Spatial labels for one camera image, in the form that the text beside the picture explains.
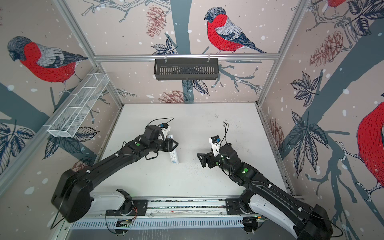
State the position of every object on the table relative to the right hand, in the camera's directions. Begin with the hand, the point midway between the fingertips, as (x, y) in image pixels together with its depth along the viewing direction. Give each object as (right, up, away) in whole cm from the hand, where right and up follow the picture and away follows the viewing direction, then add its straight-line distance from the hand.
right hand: (203, 153), depth 77 cm
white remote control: (-16, -2, +4) cm, 17 cm away
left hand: (-16, +4, +4) cm, 17 cm away
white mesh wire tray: (-67, +24, +1) cm, 71 cm away
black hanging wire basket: (-21, +50, +18) cm, 57 cm away
